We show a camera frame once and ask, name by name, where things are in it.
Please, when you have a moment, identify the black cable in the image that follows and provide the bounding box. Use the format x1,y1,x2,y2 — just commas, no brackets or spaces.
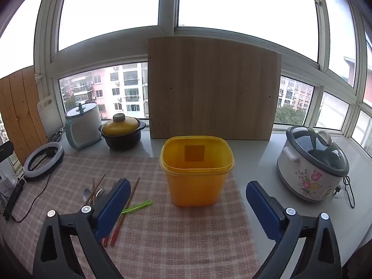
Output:
12,163,59,222

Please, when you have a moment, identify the plain wooden chopsticks pair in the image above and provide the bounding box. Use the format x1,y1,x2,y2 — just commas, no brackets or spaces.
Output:
84,174,107,207

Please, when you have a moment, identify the glass slow cooker lid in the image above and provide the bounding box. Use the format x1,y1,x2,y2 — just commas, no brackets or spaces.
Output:
286,126,350,178

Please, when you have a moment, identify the yellow pot lid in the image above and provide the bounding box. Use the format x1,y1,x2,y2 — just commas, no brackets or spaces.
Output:
102,113,139,136

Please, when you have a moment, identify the white cutting board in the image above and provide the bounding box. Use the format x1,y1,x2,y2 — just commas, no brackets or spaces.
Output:
37,98,66,140

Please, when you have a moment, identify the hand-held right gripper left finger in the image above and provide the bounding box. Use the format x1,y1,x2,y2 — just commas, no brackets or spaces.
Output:
33,177,131,279

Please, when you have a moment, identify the green plastic stick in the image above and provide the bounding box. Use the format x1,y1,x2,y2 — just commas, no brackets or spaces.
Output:
121,203,148,214
120,200,153,212

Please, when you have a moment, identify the light wooden board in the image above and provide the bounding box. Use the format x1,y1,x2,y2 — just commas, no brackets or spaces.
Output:
148,36,282,141

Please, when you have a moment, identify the black phone mount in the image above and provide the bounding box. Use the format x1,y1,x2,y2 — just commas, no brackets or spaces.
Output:
0,141,14,163

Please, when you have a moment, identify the teal and white rice cooker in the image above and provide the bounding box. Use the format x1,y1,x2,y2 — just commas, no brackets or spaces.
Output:
64,102,103,151

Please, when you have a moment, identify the white ring light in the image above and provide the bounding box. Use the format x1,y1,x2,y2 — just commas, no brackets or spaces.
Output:
23,142,65,181

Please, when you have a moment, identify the black ceramic pot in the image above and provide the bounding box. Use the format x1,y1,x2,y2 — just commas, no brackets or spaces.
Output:
98,120,146,151

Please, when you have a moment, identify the white power adapter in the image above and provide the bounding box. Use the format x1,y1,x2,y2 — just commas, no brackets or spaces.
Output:
0,169,15,194

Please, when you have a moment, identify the black tripod handle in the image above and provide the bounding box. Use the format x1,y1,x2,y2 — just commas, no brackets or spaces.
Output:
3,177,26,221

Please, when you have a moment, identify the yellow plastic container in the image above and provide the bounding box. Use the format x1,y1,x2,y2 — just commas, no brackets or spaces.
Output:
159,136,235,207

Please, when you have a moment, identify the orange wooden panel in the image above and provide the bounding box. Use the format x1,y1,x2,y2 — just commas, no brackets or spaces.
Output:
0,66,49,165

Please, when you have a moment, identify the white floral slow cooker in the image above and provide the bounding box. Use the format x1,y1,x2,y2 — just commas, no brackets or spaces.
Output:
277,139,349,202

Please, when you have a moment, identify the white window frame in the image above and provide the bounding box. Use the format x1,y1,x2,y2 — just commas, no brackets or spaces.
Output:
0,0,372,152

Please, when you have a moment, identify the dark metal tool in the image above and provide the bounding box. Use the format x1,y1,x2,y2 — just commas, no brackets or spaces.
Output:
49,127,66,143

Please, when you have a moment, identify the pink plaid cloth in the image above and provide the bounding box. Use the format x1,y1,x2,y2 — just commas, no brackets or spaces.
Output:
0,154,259,279

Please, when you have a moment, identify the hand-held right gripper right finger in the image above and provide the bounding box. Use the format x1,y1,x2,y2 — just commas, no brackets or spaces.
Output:
246,180,342,279

